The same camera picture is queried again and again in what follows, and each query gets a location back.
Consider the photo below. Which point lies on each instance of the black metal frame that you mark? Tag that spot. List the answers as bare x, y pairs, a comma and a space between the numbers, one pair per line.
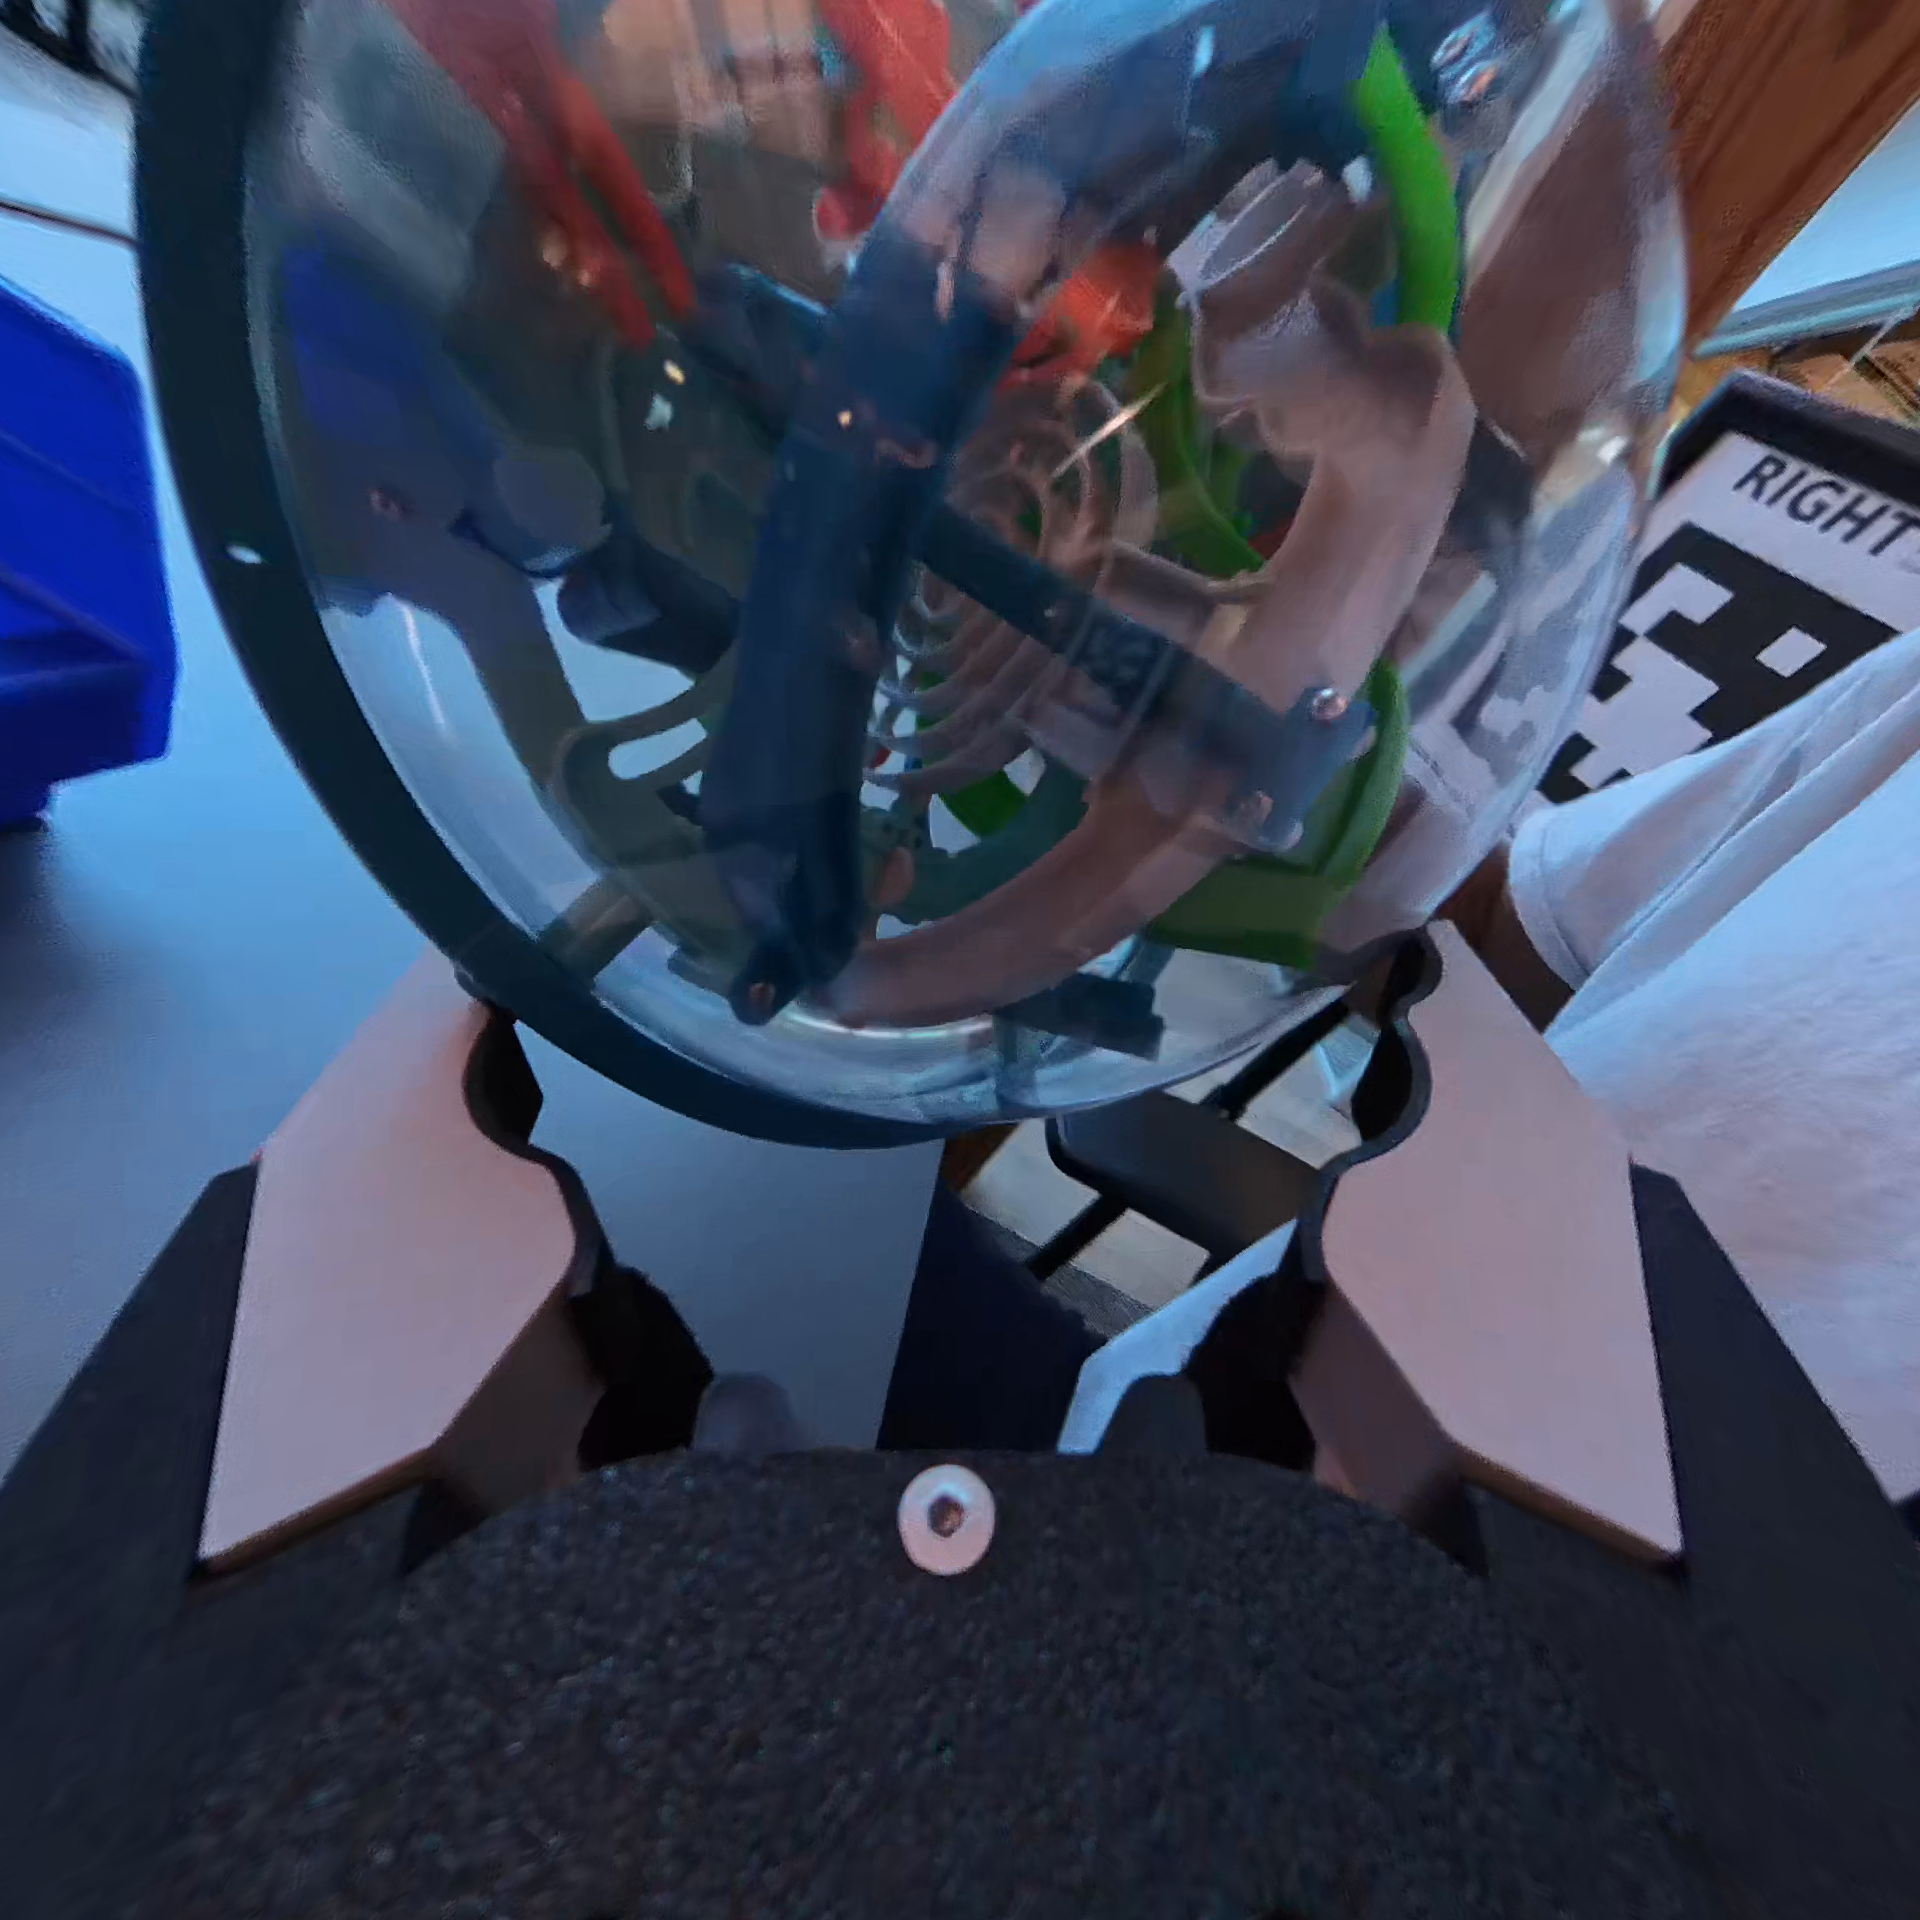
1188, 1165

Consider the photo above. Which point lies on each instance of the clear maze ball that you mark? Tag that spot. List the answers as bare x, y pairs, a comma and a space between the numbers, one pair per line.
901, 523

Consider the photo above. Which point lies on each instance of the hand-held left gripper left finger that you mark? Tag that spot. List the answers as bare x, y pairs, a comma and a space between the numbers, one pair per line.
391, 1291

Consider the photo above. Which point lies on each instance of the blue plastic bin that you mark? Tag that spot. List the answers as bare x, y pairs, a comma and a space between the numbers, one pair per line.
68, 556

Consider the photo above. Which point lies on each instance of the white cloth sleeve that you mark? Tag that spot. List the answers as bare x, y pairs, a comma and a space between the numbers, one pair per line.
1772, 1048

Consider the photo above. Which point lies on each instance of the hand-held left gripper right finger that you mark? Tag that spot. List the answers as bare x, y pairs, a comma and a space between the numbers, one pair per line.
1500, 1291

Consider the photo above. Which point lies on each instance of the person's right forearm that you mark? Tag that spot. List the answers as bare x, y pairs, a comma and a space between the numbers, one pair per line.
1495, 932

